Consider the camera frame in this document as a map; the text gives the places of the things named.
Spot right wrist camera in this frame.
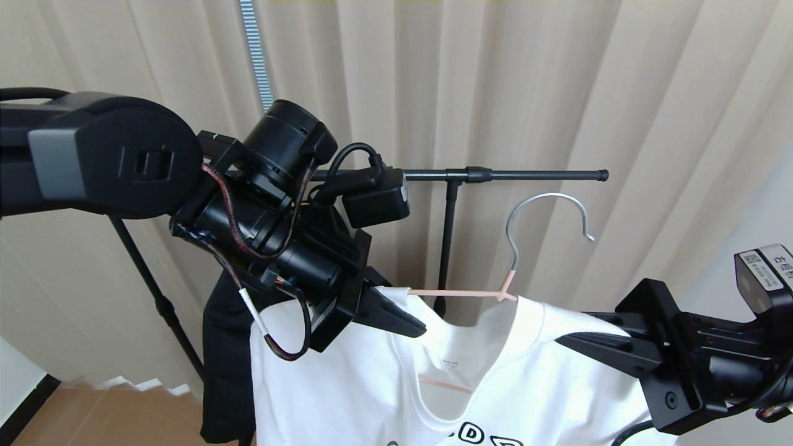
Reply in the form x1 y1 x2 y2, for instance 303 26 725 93
734 243 793 320

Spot black shorts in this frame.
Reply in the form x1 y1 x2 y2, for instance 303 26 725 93
200 266 298 445

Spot beige curtain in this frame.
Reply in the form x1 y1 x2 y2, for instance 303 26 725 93
0 0 793 398

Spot black clothes rack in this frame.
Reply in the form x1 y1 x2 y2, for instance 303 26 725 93
108 166 610 380

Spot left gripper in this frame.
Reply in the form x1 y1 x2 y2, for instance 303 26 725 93
170 186 372 354

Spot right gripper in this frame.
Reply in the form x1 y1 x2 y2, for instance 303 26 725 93
615 279 793 435

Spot pink clothes hanger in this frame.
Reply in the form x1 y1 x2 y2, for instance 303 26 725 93
408 193 595 395

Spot white printed T-shirt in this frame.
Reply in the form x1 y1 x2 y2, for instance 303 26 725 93
250 285 679 446

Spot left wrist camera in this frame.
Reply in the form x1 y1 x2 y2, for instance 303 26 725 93
316 162 411 230

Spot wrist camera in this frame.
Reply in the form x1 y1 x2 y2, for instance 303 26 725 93
734 243 793 320
316 162 411 230

